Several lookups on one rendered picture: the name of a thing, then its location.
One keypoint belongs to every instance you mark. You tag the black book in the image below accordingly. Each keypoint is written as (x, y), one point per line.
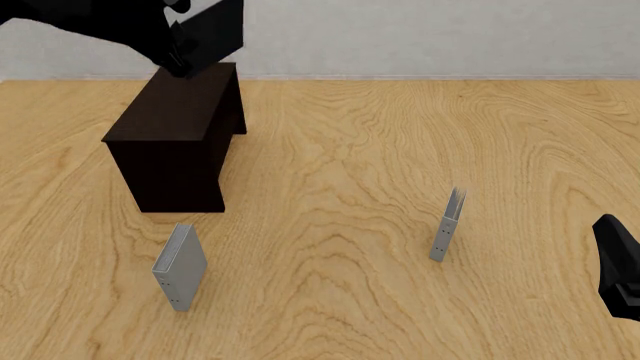
(220, 26)

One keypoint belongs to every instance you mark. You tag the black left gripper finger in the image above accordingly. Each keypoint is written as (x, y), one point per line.
(181, 56)

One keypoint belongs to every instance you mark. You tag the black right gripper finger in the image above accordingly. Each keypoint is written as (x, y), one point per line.
(617, 251)

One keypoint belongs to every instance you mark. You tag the dark wooden cabinet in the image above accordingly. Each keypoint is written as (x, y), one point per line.
(170, 150)

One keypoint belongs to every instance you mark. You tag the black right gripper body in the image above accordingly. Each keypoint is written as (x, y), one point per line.
(625, 305)

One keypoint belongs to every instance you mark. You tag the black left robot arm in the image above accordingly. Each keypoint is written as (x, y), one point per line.
(95, 18)

